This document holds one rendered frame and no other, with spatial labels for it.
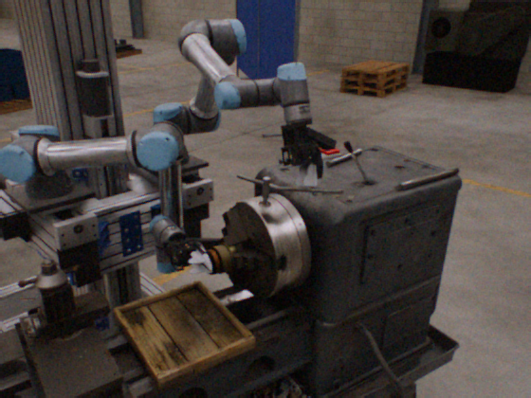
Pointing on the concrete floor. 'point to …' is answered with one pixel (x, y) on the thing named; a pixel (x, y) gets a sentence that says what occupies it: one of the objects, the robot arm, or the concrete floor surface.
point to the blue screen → (268, 37)
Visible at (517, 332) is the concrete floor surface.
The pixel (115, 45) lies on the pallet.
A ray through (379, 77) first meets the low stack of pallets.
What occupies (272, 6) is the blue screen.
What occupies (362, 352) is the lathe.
